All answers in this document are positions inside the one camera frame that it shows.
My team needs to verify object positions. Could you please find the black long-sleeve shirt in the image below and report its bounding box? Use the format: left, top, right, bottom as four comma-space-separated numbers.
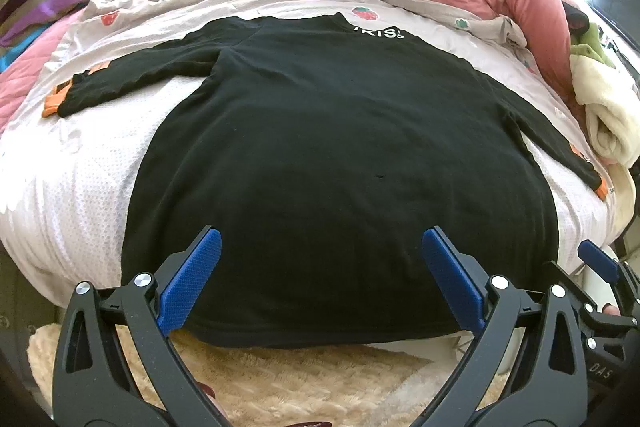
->
54, 14, 608, 347

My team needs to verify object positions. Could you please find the left hand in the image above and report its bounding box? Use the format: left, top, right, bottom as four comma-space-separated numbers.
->
198, 381, 228, 418

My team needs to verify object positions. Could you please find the beige fluffy rug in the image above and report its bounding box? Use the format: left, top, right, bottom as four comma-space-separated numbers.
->
27, 323, 507, 427

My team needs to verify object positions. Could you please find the cream fleece blanket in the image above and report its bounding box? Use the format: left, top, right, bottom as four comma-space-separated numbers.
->
570, 54, 639, 232

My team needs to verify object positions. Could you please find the beige strawberry bear quilt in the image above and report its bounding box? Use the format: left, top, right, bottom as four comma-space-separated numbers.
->
1, 0, 593, 306

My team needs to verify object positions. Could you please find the green garment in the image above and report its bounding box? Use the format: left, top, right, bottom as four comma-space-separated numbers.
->
570, 23, 615, 68

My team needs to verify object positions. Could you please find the black monitor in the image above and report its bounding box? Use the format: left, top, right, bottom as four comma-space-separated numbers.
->
587, 0, 640, 48

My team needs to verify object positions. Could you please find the pink quilted bedsheet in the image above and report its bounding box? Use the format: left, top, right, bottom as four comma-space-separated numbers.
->
0, 9, 84, 131

